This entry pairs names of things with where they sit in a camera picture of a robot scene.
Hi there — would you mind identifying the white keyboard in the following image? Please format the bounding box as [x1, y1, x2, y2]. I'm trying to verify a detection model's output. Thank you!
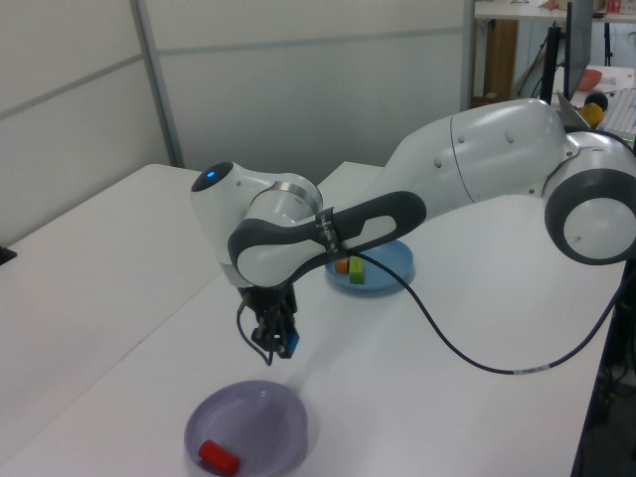
[603, 88, 636, 136]

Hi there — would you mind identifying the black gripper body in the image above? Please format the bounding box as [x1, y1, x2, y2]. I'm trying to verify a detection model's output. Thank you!
[238, 283, 299, 332]

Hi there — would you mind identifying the black cable strap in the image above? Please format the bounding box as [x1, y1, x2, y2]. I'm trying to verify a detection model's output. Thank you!
[313, 206, 345, 262]

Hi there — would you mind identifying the black monitor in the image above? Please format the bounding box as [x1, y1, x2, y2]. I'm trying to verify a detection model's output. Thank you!
[564, 0, 596, 98]

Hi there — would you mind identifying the grey partition post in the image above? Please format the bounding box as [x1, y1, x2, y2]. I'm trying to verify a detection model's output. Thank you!
[129, 0, 186, 169]
[461, 0, 479, 99]

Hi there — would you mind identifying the red cylinder block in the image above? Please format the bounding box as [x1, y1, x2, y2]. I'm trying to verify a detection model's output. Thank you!
[198, 439, 241, 473]

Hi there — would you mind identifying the white desk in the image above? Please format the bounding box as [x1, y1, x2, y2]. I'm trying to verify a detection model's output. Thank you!
[474, 0, 636, 22]

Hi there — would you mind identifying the blue plate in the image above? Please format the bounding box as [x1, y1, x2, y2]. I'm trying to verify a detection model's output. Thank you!
[325, 239, 416, 298]

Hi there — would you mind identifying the purple plate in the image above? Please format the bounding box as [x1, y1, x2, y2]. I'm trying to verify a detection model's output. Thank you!
[183, 380, 310, 477]

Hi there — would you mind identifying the black monitor stand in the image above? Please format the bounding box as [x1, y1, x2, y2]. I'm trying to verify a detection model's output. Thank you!
[544, 22, 566, 100]

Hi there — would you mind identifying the wooden cabinet panel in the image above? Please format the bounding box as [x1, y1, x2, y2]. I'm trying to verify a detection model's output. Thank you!
[484, 19, 519, 95]

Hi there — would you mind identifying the yellow and black toy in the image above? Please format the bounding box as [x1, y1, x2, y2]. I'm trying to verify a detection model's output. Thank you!
[582, 91, 610, 125]

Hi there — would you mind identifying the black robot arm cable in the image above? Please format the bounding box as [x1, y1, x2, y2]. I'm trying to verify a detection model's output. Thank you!
[235, 247, 636, 375]

